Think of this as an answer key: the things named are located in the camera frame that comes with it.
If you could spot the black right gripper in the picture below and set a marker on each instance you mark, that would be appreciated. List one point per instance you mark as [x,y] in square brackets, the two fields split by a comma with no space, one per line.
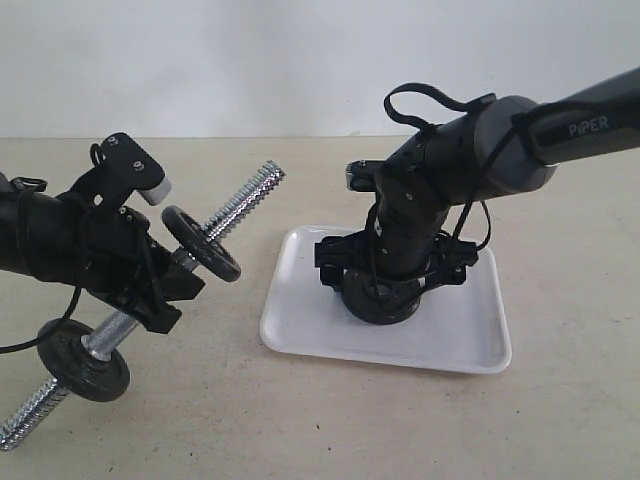
[403,240]

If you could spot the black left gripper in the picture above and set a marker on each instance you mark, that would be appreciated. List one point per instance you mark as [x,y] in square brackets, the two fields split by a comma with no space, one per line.
[120,264]

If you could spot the black weight plate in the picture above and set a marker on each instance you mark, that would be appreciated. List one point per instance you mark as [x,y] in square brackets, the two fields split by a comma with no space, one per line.
[64,356]
[379,302]

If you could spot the black metal washer disc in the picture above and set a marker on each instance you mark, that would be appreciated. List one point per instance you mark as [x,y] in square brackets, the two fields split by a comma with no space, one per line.
[210,254]

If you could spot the chrome threaded dumbbell bar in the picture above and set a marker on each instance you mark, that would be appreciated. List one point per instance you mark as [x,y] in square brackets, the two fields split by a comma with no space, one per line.
[112,331]

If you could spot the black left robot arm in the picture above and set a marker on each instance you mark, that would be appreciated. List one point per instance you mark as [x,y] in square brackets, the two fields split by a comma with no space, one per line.
[38,232]

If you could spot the white rectangular tray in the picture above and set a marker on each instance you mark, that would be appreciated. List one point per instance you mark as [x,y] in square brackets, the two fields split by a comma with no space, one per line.
[459,329]

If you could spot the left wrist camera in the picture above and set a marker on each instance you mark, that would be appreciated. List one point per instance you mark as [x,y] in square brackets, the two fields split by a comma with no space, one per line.
[121,167]

